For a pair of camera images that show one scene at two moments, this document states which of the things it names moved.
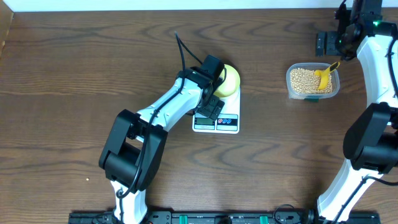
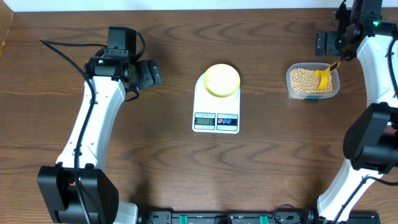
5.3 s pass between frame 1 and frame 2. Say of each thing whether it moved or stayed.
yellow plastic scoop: stayed
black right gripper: stayed
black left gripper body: moved
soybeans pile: stayed
